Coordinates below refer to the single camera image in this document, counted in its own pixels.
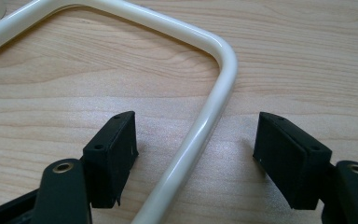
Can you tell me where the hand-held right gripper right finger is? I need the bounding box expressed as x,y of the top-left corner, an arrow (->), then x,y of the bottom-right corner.
253,111 -> 334,211

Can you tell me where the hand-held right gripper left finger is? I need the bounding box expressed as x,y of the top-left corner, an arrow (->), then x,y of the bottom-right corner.
82,110 -> 140,209

